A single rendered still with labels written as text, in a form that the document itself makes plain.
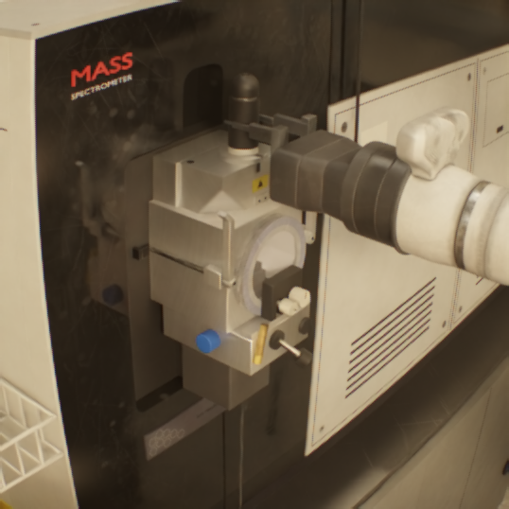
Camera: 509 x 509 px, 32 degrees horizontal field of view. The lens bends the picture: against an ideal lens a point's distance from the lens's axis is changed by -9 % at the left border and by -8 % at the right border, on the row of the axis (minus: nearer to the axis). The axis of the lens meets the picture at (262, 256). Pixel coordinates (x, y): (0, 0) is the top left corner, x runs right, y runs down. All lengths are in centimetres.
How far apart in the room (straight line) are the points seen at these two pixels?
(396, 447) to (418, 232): 72
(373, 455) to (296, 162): 69
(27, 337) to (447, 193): 36
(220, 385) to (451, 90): 57
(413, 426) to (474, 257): 76
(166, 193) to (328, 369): 44
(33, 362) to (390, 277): 58
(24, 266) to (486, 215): 36
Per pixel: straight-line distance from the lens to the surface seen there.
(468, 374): 153
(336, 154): 73
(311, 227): 84
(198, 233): 78
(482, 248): 65
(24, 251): 74
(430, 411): 144
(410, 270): 127
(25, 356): 80
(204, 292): 80
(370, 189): 69
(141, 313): 85
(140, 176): 80
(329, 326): 113
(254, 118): 78
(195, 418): 96
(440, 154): 68
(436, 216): 66
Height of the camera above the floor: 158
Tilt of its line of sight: 27 degrees down
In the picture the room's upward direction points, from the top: 2 degrees clockwise
